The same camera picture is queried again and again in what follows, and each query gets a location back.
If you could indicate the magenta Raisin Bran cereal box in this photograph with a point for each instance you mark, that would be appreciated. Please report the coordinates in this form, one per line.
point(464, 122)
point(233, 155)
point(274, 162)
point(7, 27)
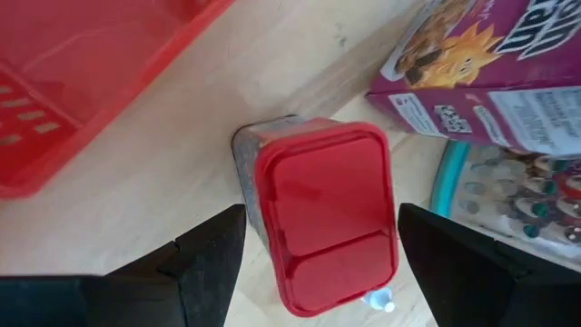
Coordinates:
point(499, 68)

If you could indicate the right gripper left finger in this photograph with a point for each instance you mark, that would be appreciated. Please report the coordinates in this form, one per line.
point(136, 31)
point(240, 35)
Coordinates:
point(195, 281)

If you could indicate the red plastic basket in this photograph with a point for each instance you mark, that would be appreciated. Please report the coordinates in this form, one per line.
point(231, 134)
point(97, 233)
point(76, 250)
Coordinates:
point(91, 68)

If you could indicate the white-cap dropper bottle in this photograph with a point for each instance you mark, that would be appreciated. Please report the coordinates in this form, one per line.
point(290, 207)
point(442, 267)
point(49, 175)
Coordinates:
point(379, 300)

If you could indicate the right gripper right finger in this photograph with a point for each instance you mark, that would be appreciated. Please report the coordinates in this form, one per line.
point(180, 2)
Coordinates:
point(490, 286)

